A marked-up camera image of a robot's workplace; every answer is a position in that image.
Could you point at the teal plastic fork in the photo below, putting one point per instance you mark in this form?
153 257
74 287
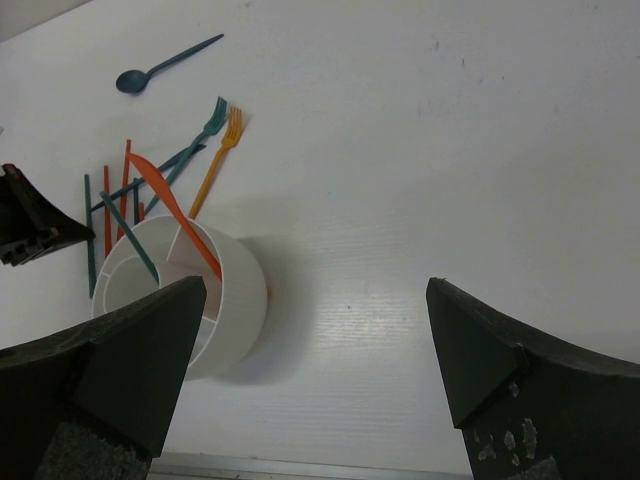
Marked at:
211 128

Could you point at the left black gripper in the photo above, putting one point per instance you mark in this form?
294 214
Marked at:
30 224

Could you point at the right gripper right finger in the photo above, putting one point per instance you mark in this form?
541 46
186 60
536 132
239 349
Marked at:
530 405

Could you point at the aluminium frame rail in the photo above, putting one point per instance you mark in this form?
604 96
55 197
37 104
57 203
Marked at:
210 466

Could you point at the dark teal chopstick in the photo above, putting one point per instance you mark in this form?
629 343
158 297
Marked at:
136 215

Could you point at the dark blue plastic spoon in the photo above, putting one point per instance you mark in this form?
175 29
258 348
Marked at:
135 81

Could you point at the orange plastic knife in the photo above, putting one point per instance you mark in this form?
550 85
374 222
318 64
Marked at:
155 179

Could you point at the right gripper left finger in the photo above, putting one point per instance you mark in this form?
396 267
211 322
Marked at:
95 401

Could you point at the orange-yellow plastic fork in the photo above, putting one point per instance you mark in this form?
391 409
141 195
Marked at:
229 141

